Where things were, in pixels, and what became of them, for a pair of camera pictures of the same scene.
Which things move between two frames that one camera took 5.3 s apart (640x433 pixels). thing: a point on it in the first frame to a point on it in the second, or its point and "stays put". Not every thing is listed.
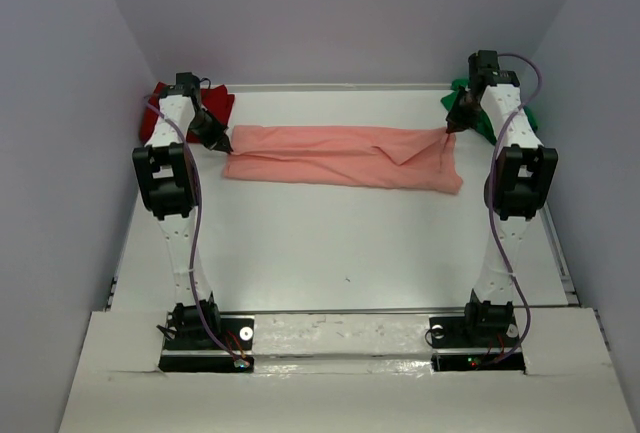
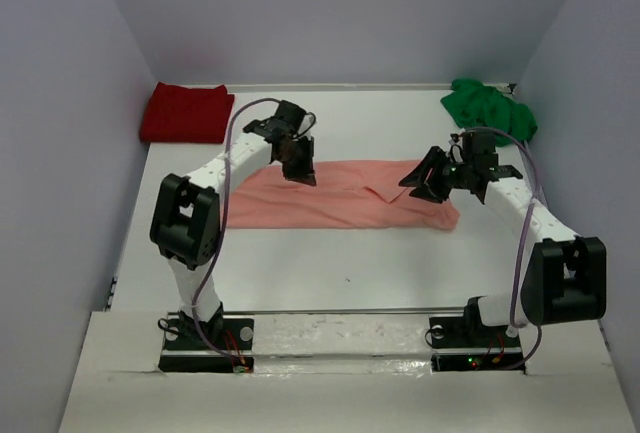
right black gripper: [460, 113] to [442, 175]
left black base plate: [235, 353] stays put
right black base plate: [475, 343] stays put
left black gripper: [208, 126] to [296, 156]
